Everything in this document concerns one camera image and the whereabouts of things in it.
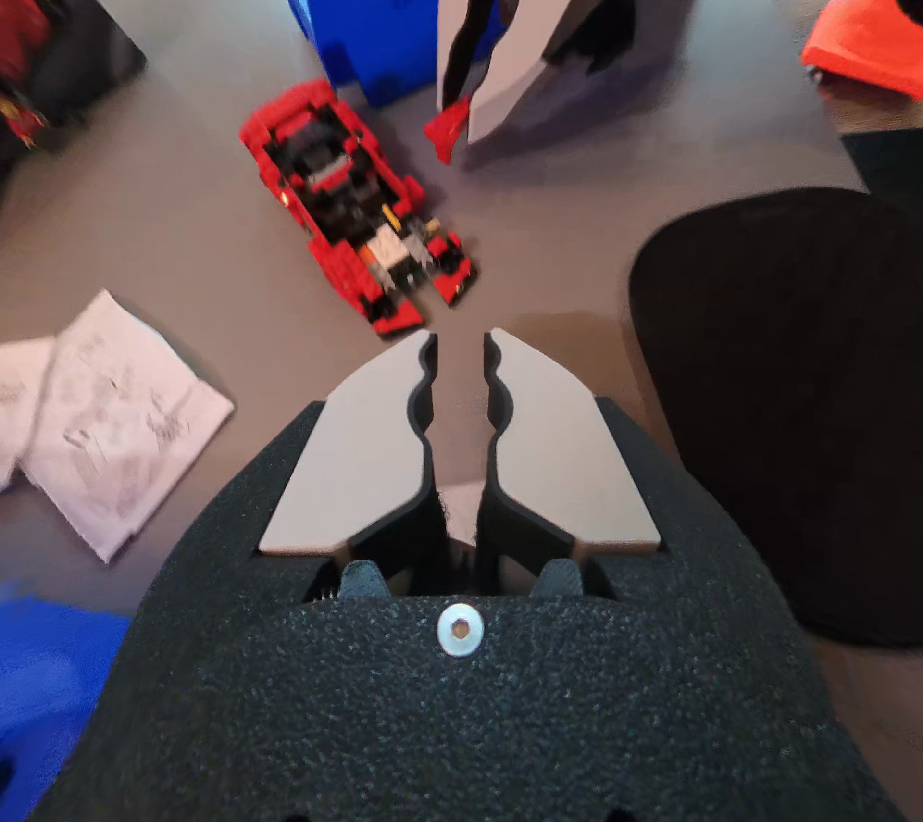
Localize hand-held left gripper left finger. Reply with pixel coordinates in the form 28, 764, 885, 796
257, 329, 448, 567

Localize orange plastic wedge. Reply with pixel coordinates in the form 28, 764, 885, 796
800, 0, 923, 103

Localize red toy brick car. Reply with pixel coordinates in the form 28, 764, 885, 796
238, 78, 478, 337

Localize toy minifigure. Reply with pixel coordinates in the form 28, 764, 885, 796
0, 88, 46, 149

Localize toy car cardboard box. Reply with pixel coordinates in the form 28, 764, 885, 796
0, 0, 149, 149

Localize red wedge toy brick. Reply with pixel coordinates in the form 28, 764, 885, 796
424, 97, 473, 165

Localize small white paper bag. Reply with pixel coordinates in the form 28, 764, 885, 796
0, 335, 60, 493

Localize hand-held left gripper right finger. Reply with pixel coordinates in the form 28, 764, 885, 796
476, 329, 662, 560

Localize large white paper bag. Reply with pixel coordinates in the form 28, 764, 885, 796
20, 288, 236, 563

